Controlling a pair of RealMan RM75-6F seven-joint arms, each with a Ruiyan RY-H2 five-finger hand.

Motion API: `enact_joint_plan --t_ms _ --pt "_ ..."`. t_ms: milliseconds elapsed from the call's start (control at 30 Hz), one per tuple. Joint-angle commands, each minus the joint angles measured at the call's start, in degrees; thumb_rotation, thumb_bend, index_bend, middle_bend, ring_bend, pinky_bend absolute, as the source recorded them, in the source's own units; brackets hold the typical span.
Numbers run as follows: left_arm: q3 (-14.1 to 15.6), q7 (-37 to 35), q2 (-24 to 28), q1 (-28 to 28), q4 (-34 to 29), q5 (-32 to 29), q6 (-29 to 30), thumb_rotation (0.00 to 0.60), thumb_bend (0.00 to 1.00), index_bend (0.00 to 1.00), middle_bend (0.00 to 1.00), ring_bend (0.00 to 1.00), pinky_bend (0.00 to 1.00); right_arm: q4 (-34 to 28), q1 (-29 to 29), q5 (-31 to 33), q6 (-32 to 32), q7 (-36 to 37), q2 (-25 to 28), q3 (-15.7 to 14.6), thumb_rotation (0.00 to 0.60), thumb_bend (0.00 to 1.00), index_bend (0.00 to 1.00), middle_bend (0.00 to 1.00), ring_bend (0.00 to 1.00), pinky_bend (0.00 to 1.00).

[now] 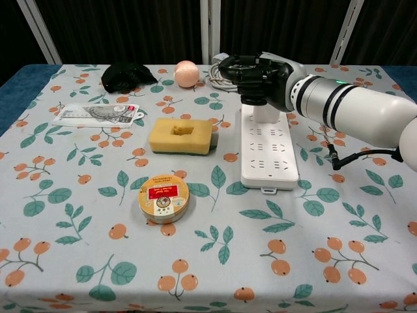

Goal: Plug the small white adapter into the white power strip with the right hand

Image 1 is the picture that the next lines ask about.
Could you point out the yellow sponge with hole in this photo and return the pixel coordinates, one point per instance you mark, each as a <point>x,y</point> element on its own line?
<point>163,140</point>

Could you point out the floral tablecloth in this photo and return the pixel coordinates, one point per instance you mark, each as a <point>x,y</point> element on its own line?
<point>208,234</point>

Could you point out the black curtain panel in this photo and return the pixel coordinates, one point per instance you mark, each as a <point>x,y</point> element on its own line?
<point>13,32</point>
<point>277,29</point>
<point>391,29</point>
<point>130,29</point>

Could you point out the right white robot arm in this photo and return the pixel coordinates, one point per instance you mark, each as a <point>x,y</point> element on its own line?
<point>358,107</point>

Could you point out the white power adapter plug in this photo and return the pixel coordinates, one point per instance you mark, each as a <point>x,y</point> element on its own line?
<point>265,114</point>

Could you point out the white frame post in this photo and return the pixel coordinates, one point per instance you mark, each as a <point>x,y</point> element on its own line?
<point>347,32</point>
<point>210,32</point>
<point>42,32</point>

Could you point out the round orange tin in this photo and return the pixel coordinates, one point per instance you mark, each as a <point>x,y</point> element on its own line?
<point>163,199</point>

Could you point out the white power strip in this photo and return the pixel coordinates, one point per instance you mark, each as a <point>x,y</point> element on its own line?
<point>270,156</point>

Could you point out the black cloth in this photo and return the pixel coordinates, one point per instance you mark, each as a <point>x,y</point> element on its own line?
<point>125,76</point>

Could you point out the blue table cover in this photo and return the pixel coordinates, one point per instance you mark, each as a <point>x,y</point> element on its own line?
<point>19,81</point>

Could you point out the packaged ruler set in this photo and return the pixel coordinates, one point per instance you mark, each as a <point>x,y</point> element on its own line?
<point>94,114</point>

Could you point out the pink ball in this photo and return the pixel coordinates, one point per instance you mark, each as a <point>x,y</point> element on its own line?
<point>186,74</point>

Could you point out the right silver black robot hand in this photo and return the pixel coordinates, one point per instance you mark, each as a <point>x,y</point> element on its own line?
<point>260,81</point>

